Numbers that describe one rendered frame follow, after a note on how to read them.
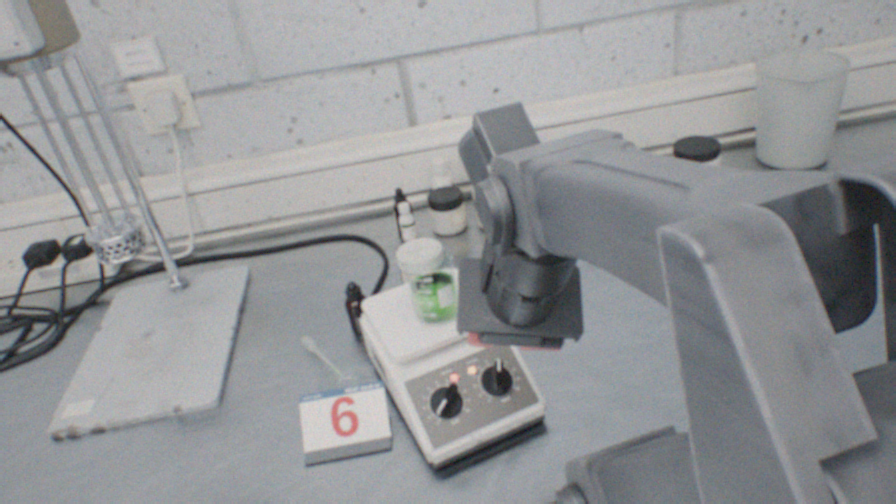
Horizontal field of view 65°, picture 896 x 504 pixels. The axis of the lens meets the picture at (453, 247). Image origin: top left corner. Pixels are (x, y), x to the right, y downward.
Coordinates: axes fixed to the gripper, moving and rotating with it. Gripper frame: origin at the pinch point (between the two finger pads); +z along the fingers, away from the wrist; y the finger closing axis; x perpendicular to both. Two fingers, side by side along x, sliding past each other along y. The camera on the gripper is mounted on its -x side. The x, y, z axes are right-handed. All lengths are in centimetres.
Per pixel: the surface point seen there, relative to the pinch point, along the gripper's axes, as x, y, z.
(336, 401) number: 3.0, 16.0, 12.7
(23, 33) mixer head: -24, 47, -10
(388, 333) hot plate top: -3.2, 11.0, 8.3
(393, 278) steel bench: -19.6, 11.6, 27.7
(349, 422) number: 5.0, 14.4, 13.0
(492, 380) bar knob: 1.7, 0.2, 6.9
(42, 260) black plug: -25, 66, 40
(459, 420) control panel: 5.8, 3.4, 7.2
